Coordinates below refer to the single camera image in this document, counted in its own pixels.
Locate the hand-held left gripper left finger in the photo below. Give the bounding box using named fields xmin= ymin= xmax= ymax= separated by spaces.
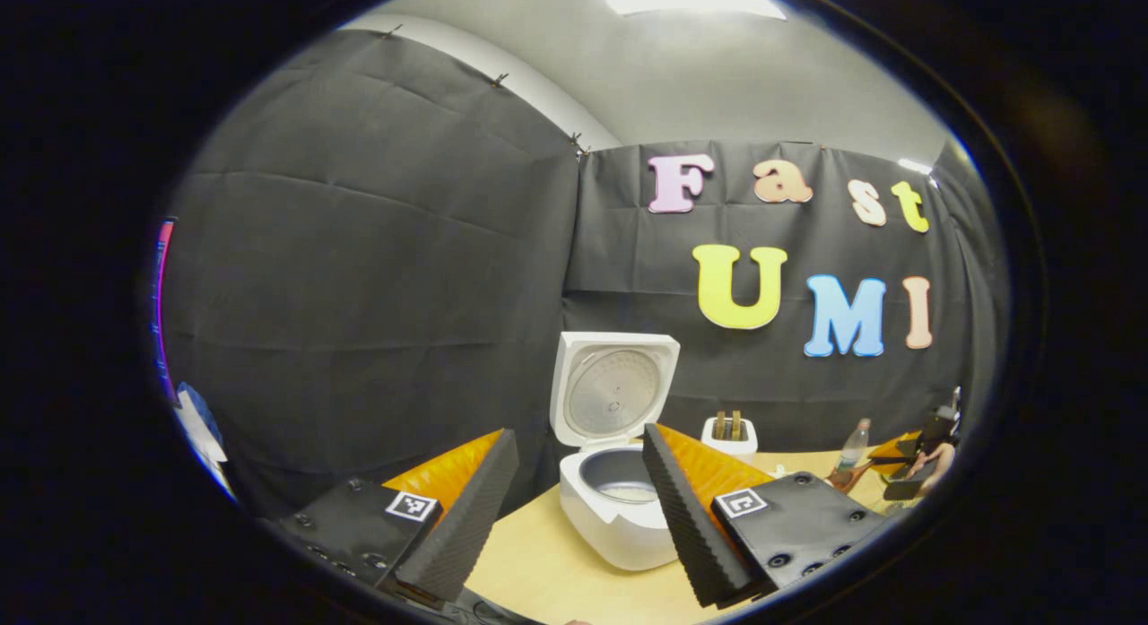
xmin=267 ymin=428 xmax=521 ymax=605

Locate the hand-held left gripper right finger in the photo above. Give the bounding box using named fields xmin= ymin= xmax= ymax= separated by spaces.
xmin=642 ymin=422 xmax=893 ymax=608

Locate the wooden spoon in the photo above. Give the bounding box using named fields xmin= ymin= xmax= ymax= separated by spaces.
xmin=827 ymin=462 xmax=875 ymax=494

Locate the white rice cooker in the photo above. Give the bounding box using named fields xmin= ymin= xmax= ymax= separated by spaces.
xmin=549 ymin=331 xmax=683 ymax=572

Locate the clear plastic bottle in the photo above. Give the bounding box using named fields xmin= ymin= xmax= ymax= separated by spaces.
xmin=838 ymin=417 xmax=872 ymax=473

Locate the white toaster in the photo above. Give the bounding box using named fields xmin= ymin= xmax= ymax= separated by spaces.
xmin=700 ymin=416 xmax=760 ymax=464

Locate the black backdrop cloth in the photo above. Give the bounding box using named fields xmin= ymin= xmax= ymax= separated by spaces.
xmin=161 ymin=29 xmax=1001 ymax=518

